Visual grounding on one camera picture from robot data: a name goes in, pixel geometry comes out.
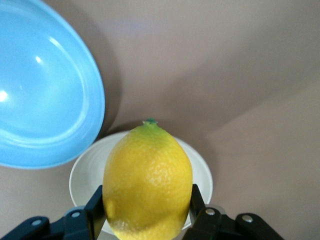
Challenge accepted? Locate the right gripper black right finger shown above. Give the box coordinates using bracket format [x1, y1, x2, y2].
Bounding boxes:
[181, 183, 286, 240]

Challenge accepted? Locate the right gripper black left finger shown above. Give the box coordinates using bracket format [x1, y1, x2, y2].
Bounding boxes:
[0, 184, 107, 240]

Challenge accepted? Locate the yellow lemon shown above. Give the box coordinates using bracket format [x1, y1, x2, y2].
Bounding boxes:
[102, 117, 194, 240]

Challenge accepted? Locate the white plate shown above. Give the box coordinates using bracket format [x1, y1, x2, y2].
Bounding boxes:
[69, 131, 214, 235]

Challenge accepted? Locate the blue plate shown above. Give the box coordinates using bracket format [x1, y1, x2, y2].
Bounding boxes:
[0, 0, 106, 171]

